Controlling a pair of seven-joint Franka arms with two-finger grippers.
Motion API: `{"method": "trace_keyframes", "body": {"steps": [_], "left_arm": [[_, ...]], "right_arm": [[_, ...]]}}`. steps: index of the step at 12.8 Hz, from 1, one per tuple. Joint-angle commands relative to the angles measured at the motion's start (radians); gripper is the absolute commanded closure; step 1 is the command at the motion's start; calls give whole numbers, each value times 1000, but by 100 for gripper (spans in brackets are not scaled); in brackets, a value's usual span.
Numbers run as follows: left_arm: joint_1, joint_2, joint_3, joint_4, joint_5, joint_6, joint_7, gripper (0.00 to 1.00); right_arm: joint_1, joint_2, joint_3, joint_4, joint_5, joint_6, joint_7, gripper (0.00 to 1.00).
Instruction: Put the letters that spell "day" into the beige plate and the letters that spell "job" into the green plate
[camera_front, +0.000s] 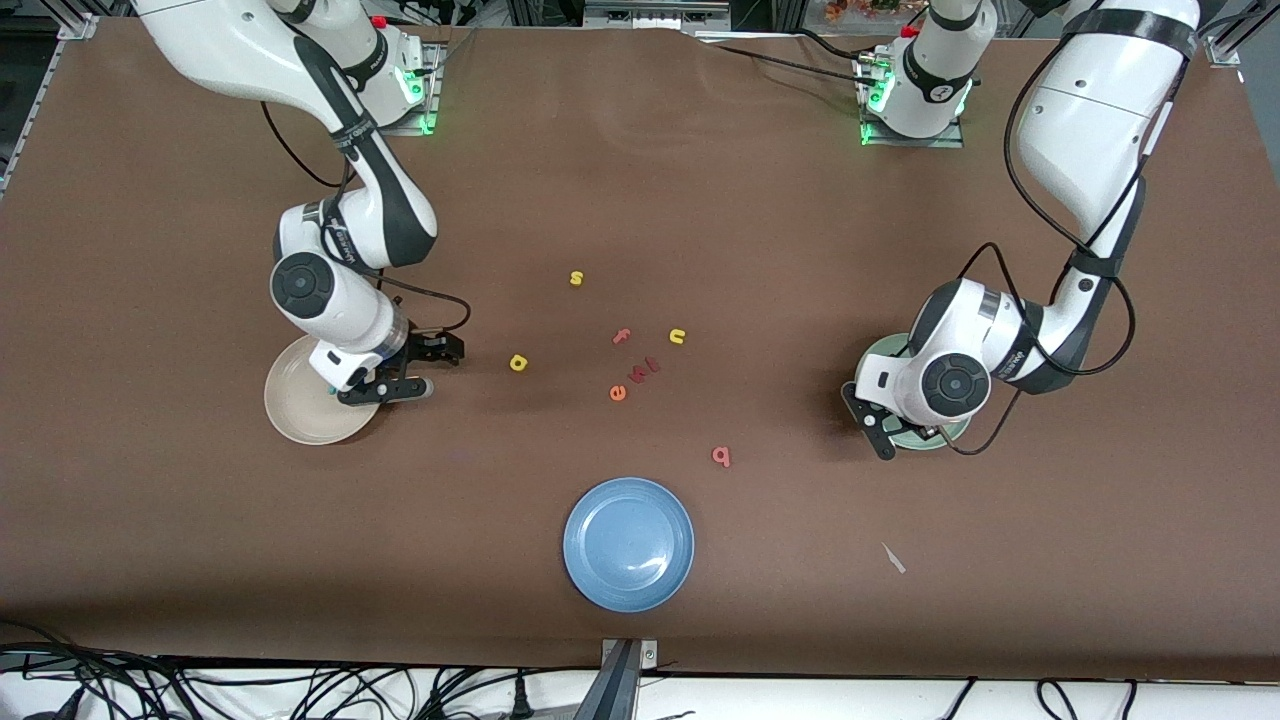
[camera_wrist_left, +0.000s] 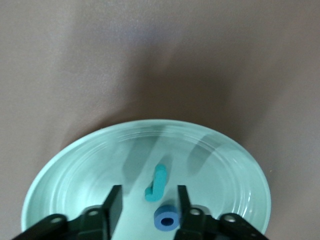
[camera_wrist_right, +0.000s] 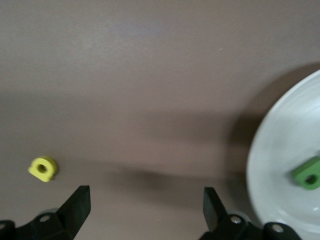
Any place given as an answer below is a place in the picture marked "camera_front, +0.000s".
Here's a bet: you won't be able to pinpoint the looped black cable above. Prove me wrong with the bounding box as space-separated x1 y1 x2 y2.
1035 678 1141 720

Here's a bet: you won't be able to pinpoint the blue plate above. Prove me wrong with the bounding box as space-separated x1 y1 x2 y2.
562 477 696 613

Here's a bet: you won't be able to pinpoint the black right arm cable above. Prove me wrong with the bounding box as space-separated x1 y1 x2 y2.
262 100 471 336

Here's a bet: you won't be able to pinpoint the aluminium frame profile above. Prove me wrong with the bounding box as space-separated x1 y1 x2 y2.
0 12 101 191
1205 0 1280 69

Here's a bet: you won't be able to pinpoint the light green plate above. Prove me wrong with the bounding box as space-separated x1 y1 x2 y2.
853 333 973 451

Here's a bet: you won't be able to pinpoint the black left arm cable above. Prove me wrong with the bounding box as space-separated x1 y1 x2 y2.
905 0 1201 456

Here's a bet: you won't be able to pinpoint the black cable tangle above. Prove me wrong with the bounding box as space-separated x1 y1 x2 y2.
0 618 601 720

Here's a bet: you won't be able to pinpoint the beige plate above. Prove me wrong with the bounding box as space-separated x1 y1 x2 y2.
264 335 386 446

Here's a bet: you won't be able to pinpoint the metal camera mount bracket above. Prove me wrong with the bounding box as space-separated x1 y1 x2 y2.
598 638 661 720

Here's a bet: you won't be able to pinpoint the orange flowers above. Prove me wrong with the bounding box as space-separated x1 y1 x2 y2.
825 0 931 23

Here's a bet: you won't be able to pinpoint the brown table cover sheet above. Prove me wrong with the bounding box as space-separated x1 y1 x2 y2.
0 18 1280 683

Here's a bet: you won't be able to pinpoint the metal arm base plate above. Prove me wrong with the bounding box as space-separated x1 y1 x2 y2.
855 50 966 149
332 40 443 136

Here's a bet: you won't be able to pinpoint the metal frame bar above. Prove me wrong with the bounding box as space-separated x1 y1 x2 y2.
580 0 731 31

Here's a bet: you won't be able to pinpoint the black cable across table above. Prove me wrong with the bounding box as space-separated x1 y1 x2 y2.
695 28 886 91

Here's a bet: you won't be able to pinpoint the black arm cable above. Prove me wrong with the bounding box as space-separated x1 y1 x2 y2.
262 100 471 336
905 0 1201 456

